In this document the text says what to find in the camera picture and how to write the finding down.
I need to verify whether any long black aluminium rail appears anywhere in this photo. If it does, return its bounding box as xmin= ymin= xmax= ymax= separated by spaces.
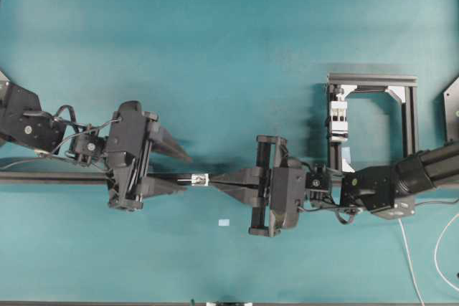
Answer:
xmin=0 ymin=171 xmax=345 ymax=188

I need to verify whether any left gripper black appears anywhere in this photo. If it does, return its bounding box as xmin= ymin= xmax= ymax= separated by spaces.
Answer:
xmin=104 ymin=100 xmax=192 ymax=211

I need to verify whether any white corner bracket upper right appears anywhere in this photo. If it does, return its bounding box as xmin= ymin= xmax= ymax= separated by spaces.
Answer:
xmin=385 ymin=85 xmax=406 ymax=105

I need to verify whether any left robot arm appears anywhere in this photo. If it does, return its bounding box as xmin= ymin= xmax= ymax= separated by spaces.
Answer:
xmin=1 ymin=82 xmax=191 ymax=211

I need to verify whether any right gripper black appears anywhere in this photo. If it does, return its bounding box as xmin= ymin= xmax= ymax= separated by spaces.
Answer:
xmin=209 ymin=135 xmax=306 ymax=237

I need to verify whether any white corner bracket lower left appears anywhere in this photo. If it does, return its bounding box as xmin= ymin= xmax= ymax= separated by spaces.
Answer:
xmin=341 ymin=147 xmax=355 ymax=173

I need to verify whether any white wire clamp block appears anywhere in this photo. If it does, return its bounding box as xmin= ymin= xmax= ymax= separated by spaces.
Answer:
xmin=328 ymin=101 xmax=349 ymax=143

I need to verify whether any white corner bracket upper left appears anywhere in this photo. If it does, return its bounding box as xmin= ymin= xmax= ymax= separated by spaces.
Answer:
xmin=334 ymin=85 xmax=358 ymax=101

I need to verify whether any pale tape patch on mat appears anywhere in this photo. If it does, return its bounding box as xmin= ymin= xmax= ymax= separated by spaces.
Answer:
xmin=218 ymin=219 xmax=230 ymax=227

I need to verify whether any thin white wire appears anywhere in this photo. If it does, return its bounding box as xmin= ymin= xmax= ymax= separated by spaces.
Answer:
xmin=177 ymin=177 xmax=459 ymax=306

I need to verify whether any white bracket with hole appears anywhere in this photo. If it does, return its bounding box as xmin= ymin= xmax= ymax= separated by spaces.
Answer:
xmin=191 ymin=173 xmax=209 ymax=186

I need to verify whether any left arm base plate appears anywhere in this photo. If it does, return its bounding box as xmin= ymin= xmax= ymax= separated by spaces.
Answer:
xmin=0 ymin=71 xmax=10 ymax=85

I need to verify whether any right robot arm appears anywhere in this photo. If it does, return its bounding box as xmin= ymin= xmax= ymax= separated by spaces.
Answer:
xmin=209 ymin=135 xmax=458 ymax=237

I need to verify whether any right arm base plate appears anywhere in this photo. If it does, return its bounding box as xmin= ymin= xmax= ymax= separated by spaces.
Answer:
xmin=443 ymin=77 xmax=459 ymax=142

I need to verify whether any black rectangular aluminium frame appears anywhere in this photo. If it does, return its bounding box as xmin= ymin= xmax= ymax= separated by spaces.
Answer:
xmin=326 ymin=72 xmax=419 ymax=172

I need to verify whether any white corner bracket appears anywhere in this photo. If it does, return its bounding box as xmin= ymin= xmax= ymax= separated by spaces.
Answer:
xmin=385 ymin=85 xmax=406 ymax=105
xmin=341 ymin=147 xmax=355 ymax=173
xmin=334 ymin=85 xmax=358 ymax=101

